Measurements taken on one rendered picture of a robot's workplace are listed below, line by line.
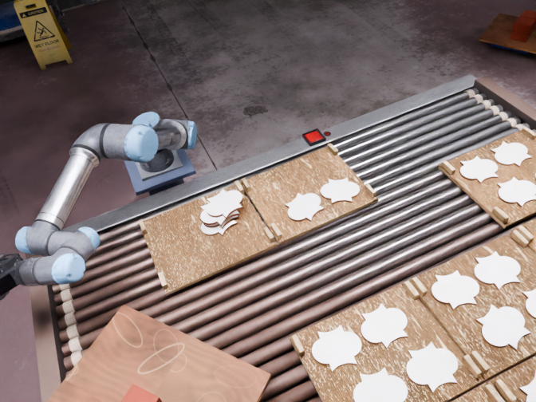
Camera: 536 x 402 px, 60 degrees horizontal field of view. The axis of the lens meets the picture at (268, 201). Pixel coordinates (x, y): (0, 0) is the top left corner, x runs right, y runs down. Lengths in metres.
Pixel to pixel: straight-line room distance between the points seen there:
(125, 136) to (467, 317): 1.17
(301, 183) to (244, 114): 2.01
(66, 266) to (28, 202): 2.38
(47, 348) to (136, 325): 0.32
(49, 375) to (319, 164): 1.18
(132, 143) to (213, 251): 0.46
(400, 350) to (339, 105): 2.61
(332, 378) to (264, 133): 2.45
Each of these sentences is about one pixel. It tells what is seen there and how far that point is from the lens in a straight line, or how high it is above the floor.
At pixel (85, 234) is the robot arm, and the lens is 1.40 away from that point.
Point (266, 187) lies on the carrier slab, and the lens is 1.81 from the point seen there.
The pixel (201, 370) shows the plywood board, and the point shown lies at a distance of 1.32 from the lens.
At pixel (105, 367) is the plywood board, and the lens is 1.41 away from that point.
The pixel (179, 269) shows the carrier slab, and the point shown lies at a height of 0.94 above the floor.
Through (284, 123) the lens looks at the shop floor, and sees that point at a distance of 3.62.
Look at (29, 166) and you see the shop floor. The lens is 3.97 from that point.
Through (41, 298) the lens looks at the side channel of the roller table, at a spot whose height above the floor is 0.95.
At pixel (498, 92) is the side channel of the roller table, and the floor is 0.95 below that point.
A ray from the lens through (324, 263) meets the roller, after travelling 1.60.
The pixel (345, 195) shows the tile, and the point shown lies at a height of 0.95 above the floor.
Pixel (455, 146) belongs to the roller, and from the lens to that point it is 2.05.
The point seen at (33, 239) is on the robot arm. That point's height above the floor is 1.27.
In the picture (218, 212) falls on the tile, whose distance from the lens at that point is 1.68.
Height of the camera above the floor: 2.23
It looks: 47 degrees down
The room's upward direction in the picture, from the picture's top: 8 degrees counter-clockwise
